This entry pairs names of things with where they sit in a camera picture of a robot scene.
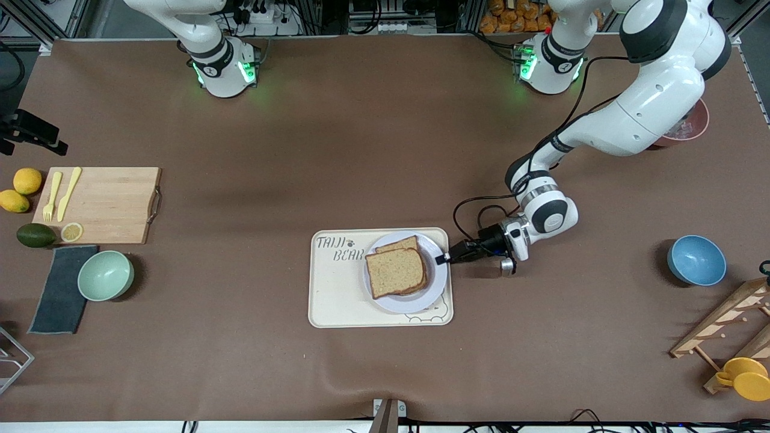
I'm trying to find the mint green bowl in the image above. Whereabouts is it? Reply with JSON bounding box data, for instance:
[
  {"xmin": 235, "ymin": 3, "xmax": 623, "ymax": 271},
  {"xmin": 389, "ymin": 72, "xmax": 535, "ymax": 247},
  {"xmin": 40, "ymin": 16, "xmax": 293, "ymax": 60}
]
[{"xmin": 77, "ymin": 250, "xmax": 135, "ymax": 302}]

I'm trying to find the metal wire rack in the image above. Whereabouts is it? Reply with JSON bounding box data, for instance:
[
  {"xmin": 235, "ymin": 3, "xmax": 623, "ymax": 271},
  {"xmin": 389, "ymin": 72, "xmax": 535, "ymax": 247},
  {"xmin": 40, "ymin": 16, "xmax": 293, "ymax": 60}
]
[{"xmin": 0, "ymin": 327, "xmax": 35, "ymax": 396}]

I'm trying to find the aluminium frame post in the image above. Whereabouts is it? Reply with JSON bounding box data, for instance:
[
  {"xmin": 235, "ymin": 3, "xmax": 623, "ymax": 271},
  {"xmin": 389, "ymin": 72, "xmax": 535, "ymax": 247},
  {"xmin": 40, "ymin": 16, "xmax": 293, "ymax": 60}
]
[
  {"xmin": 12, "ymin": 0, "xmax": 91, "ymax": 55},
  {"xmin": 728, "ymin": 0, "xmax": 770, "ymax": 46}
]

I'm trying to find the wooden peg rack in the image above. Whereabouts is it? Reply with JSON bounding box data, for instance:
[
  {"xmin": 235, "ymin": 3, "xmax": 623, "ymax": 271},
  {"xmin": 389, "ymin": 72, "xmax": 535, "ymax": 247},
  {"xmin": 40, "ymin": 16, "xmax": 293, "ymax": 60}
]
[{"xmin": 670, "ymin": 278, "xmax": 770, "ymax": 395}]

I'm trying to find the white power strip with plugs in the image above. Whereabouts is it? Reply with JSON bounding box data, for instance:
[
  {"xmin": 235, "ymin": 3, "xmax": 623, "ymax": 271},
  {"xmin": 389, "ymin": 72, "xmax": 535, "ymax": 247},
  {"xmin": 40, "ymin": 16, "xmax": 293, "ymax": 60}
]
[{"xmin": 232, "ymin": 0, "xmax": 301, "ymax": 35}]

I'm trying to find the yellow mug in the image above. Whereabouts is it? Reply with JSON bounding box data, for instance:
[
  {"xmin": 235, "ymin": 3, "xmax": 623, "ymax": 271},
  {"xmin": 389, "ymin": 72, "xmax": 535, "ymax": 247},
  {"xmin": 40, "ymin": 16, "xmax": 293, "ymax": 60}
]
[{"xmin": 715, "ymin": 357, "xmax": 770, "ymax": 402}]

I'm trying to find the dark grey cloth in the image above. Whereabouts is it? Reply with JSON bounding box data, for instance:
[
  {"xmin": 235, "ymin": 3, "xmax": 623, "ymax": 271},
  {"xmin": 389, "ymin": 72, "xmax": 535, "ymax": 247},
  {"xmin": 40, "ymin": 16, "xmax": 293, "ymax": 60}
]
[{"xmin": 27, "ymin": 245, "xmax": 99, "ymax": 335}]

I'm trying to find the green avocado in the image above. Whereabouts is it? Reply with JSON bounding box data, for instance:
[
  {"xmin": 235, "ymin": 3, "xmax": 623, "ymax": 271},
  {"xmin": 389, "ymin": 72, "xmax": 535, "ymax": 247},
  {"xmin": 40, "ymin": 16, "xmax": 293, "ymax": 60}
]
[{"xmin": 16, "ymin": 223, "xmax": 57, "ymax": 248}]

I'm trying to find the blue bowl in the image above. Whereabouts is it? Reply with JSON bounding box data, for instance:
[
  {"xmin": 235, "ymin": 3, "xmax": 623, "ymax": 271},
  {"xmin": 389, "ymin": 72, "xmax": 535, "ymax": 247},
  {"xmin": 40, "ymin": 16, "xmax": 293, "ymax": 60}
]
[{"xmin": 667, "ymin": 235, "xmax": 727, "ymax": 286}]

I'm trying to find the pink bowl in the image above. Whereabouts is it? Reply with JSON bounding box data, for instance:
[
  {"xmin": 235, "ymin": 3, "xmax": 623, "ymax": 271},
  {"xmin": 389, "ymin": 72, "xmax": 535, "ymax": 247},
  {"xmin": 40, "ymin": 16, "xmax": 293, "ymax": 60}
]
[{"xmin": 653, "ymin": 99, "xmax": 710, "ymax": 149}]

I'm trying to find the pale yellow plastic fork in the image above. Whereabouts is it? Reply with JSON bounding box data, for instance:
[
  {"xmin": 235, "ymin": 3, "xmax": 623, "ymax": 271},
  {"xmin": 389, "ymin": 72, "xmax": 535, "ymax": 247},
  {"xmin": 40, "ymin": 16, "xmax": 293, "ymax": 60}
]
[{"xmin": 42, "ymin": 171, "xmax": 63, "ymax": 223}]

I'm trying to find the brown toast bread slice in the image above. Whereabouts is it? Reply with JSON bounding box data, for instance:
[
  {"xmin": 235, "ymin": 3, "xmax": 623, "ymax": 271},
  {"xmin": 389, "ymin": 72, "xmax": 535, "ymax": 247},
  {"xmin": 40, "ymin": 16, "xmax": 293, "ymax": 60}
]
[
  {"xmin": 365, "ymin": 247, "xmax": 428, "ymax": 299},
  {"xmin": 375, "ymin": 236, "xmax": 420, "ymax": 254}
]

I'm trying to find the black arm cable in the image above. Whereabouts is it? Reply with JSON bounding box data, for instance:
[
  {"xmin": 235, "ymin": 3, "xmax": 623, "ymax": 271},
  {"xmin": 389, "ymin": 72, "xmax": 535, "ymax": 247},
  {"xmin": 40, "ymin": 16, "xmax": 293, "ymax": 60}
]
[
  {"xmin": 452, "ymin": 56, "xmax": 630, "ymax": 242},
  {"xmin": 0, "ymin": 40, "xmax": 26, "ymax": 92}
]

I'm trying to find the wooden cutting board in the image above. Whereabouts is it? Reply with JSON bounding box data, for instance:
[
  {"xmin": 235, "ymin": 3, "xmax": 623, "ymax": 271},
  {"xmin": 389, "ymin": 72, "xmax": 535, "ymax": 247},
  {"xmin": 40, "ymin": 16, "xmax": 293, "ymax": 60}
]
[{"xmin": 32, "ymin": 167, "xmax": 162, "ymax": 245}]

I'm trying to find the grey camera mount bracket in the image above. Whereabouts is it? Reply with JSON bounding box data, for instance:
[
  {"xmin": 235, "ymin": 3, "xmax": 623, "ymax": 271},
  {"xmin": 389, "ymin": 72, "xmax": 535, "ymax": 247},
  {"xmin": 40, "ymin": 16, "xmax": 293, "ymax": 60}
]
[{"xmin": 368, "ymin": 398, "xmax": 407, "ymax": 433}]

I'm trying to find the cream bear print tray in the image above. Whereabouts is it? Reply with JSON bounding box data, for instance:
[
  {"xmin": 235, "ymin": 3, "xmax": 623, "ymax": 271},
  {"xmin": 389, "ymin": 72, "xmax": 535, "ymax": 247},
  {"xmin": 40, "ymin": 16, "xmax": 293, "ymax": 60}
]
[{"xmin": 308, "ymin": 227, "xmax": 454, "ymax": 328}]

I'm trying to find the pile of orange pastries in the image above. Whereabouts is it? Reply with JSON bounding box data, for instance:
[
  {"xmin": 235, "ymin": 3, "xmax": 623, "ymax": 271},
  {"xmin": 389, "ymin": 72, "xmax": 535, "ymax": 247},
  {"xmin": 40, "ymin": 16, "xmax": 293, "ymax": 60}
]
[{"xmin": 479, "ymin": 0, "xmax": 557, "ymax": 34}]

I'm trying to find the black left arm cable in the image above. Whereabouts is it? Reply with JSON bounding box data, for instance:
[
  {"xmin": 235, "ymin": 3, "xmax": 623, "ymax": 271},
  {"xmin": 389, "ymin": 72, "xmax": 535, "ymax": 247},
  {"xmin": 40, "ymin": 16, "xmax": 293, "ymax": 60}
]
[{"xmin": 452, "ymin": 56, "xmax": 630, "ymax": 242}]

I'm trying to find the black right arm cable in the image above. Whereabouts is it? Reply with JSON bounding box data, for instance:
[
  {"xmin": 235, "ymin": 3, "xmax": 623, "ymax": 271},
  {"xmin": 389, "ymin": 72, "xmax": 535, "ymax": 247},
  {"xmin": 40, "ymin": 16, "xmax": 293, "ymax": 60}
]
[{"xmin": 0, "ymin": 40, "xmax": 26, "ymax": 92}]

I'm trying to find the round white plate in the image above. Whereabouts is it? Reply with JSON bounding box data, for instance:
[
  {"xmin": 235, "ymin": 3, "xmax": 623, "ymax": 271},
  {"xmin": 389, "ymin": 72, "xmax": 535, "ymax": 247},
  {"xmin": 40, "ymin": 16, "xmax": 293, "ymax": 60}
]
[{"xmin": 362, "ymin": 231, "xmax": 449, "ymax": 314}]

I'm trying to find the yellow lemon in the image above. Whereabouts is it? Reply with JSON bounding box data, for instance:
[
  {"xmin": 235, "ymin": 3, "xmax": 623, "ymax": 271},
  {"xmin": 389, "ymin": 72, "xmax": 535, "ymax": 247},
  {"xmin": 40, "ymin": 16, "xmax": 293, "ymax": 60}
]
[
  {"xmin": 13, "ymin": 168, "xmax": 43, "ymax": 195},
  {"xmin": 0, "ymin": 189, "xmax": 30, "ymax": 213}
]

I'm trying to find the pale yellow plastic knife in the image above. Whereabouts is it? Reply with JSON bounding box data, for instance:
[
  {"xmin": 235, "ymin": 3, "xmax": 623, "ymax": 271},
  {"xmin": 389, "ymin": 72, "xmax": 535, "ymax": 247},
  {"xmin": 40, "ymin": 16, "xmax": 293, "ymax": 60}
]
[{"xmin": 57, "ymin": 167, "xmax": 82, "ymax": 222}]

